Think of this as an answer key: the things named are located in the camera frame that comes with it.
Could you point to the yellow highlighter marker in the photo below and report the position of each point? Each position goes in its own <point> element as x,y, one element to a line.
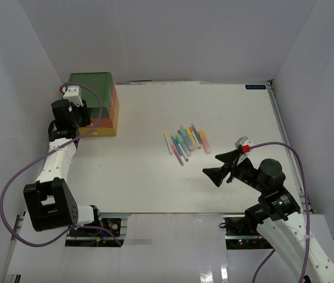
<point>192,139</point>

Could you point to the purple cap thin pen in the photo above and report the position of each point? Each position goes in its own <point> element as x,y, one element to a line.
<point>196,135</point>

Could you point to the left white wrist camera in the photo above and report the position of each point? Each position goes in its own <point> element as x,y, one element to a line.
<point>72,93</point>

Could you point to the teal highlighter marker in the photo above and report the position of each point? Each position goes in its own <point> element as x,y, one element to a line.
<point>183,145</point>

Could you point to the light blue highlighter marker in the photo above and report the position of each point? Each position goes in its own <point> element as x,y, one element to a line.
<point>188,141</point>

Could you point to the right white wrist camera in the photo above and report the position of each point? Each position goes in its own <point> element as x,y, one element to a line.
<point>244,143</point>

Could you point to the yellow cap thin pen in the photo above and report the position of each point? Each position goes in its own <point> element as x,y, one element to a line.
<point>167,142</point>

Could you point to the blue thin pen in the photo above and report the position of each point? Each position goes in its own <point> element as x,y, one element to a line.
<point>181,150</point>

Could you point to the stacked orange yellow drawers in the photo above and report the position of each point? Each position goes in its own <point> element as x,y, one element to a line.
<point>107,126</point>

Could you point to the orange cap highlighter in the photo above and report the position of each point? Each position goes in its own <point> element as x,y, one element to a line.
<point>204,141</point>

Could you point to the green top drawer box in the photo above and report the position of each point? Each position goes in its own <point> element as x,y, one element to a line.
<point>102,85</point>

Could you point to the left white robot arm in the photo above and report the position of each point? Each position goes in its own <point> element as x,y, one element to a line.
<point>49,200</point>

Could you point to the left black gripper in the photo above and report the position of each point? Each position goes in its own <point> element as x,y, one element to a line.
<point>84,110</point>

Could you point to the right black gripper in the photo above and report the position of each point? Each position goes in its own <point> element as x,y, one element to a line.
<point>217,174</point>

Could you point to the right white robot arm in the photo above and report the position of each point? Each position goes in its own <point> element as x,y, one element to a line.
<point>277,216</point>

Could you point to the blue logo sticker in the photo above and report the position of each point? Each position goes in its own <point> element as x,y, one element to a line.
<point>255,87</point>

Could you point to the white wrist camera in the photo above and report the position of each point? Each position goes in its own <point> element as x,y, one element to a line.
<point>244,143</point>
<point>72,93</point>

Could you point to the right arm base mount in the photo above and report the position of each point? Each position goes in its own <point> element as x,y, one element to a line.
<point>239,237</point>

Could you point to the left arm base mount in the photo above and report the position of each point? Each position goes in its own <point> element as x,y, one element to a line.
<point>104,233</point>

